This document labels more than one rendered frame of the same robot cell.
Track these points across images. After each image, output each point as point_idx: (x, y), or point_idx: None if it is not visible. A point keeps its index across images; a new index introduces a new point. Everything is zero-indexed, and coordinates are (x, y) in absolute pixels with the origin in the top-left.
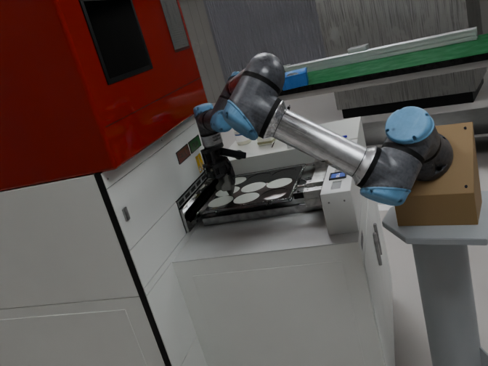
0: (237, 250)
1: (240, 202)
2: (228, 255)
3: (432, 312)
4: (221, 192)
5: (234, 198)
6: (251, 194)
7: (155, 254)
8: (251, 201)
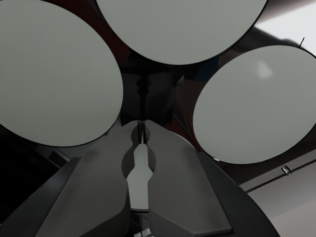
0: (300, 197)
1: (263, 155)
2: (288, 209)
3: None
4: (29, 113)
5: (191, 138)
6: (266, 79)
7: None
8: (315, 133)
